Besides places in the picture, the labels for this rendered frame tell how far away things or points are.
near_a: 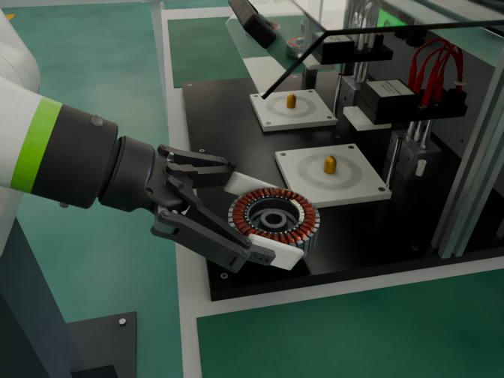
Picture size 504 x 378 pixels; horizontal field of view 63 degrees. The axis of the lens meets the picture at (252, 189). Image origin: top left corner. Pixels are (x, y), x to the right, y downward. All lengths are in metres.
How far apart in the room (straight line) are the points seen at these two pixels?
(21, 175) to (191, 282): 0.25
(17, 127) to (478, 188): 0.48
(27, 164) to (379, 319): 0.41
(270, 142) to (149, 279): 0.93
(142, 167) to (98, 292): 1.20
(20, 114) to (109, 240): 1.39
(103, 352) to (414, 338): 1.06
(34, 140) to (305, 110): 0.59
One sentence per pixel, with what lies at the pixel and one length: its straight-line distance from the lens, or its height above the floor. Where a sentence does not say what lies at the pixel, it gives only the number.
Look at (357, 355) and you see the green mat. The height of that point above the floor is 0.75.
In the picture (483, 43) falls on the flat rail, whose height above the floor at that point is 1.03.
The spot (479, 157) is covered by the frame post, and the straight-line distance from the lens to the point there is 0.51.
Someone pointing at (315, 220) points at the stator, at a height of 0.84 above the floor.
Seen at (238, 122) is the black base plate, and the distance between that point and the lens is 0.85.
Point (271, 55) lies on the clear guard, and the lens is 0.42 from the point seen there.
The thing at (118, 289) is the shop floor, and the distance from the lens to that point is 1.57.
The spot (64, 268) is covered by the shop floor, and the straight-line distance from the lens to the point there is 1.71.
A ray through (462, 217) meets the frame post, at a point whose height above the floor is 0.84.
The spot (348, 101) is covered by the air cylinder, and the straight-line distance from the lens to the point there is 0.91.
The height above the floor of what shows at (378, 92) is 0.92.
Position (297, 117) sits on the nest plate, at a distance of 0.84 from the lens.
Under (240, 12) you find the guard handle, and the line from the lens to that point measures 0.46.
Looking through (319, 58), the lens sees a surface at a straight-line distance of 0.84.
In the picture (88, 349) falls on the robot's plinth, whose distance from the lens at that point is 1.44.
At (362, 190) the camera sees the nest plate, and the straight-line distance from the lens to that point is 0.66.
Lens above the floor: 1.17
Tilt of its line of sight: 37 degrees down
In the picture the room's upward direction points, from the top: straight up
